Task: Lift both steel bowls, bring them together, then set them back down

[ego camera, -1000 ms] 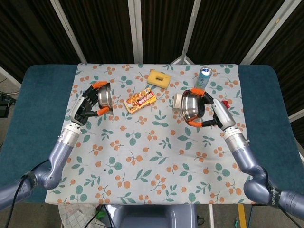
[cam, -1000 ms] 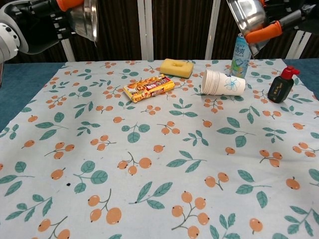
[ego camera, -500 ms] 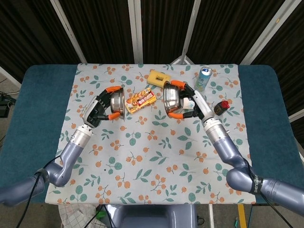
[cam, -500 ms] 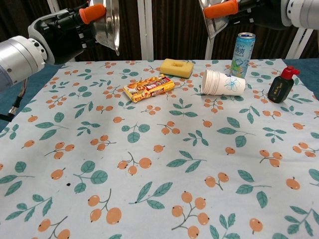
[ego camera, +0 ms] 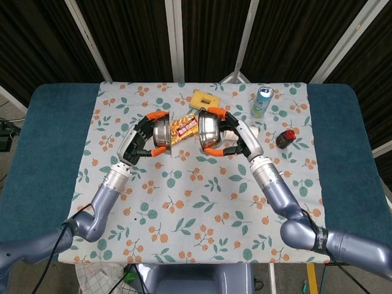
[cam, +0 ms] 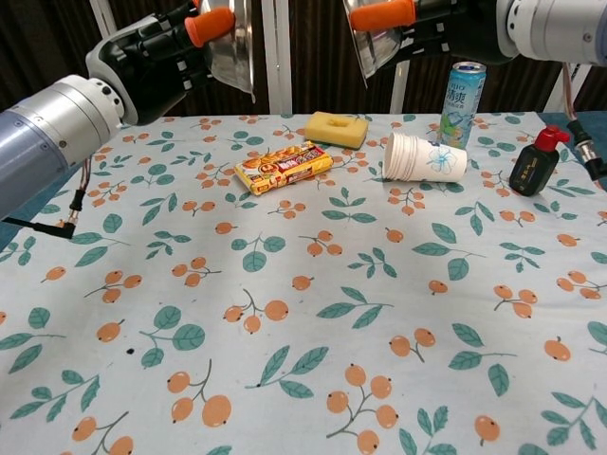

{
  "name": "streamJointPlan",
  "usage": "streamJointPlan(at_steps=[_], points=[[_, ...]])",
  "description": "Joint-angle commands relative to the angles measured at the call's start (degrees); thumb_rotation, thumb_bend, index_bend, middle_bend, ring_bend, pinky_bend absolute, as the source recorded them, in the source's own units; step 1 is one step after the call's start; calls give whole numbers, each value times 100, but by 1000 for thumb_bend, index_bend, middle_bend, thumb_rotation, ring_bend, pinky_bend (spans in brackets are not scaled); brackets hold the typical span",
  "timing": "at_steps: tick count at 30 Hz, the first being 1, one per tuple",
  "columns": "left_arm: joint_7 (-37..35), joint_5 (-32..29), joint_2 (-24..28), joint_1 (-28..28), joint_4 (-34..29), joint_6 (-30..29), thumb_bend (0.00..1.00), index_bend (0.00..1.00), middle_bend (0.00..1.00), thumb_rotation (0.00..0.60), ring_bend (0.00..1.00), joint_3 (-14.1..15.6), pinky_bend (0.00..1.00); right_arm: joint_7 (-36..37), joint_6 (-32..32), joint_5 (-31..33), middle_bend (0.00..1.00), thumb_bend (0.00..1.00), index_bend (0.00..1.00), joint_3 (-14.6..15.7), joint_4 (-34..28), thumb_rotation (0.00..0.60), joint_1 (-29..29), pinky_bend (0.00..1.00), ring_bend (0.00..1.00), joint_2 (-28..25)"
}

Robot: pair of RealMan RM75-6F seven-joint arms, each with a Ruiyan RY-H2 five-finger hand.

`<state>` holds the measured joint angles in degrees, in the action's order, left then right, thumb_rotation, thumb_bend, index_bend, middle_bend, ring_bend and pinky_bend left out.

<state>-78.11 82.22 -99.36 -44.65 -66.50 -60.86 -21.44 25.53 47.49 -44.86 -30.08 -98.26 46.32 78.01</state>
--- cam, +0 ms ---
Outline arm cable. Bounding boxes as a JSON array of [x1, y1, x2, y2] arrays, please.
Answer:
[[561, 61, 607, 184], [7, 154, 96, 241]]

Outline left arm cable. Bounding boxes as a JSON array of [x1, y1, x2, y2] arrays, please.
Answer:
[[7, 154, 96, 241]]

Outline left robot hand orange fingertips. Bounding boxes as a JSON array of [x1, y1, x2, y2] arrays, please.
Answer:
[[84, 0, 238, 127]]

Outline white partition frame post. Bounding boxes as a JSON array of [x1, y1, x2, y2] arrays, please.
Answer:
[[391, 59, 421, 115], [255, 0, 293, 115], [89, 0, 120, 44]]

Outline black bottle red cap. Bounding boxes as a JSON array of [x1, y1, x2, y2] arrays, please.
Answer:
[[509, 125, 571, 196]]

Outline stacked white paper cups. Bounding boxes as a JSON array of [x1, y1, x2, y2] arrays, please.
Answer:
[[382, 131, 469, 184]]

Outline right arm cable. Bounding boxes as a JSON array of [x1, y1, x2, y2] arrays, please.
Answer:
[[561, 61, 607, 184]]

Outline yellow snack package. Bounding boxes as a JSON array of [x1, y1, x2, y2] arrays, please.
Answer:
[[234, 140, 333, 197]]

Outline light blue drink can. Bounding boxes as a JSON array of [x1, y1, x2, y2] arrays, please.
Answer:
[[440, 61, 488, 149]]

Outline yellow sponge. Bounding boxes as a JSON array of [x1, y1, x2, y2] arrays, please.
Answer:
[[303, 111, 370, 149]]

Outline floral tablecloth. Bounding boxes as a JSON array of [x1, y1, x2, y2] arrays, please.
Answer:
[[0, 112, 607, 455]]

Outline steel bowl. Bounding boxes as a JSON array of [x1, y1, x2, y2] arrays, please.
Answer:
[[341, 0, 407, 89], [196, 0, 257, 103]]

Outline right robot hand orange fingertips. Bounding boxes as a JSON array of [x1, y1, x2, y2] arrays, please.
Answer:
[[348, 0, 521, 67]]

